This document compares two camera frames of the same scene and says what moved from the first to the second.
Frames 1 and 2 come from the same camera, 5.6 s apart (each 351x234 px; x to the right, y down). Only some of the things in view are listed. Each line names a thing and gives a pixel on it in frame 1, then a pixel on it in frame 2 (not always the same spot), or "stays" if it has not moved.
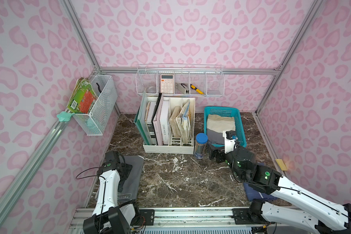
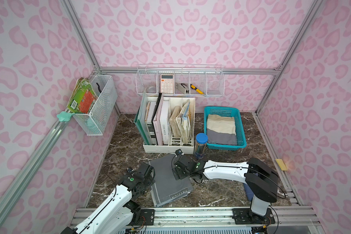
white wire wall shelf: (181, 79) stays
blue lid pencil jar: (201, 140) stays
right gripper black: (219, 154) -> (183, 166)
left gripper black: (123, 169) -> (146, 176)
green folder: (141, 120) stays
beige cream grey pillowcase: (216, 125) stays
